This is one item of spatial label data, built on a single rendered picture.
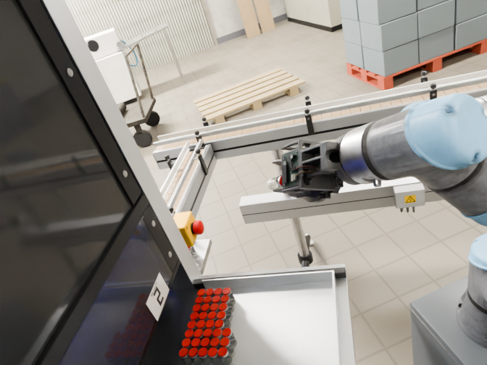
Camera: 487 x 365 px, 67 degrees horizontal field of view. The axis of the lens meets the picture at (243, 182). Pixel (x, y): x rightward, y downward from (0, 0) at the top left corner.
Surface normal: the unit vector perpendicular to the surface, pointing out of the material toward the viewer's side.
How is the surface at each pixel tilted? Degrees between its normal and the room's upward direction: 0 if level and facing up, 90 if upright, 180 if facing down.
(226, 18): 90
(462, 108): 63
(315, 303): 0
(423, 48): 90
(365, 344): 0
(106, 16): 90
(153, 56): 90
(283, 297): 0
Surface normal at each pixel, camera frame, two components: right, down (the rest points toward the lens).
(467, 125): 0.45, -0.14
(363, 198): -0.15, 0.58
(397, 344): -0.27, -0.80
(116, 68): 0.29, 0.45
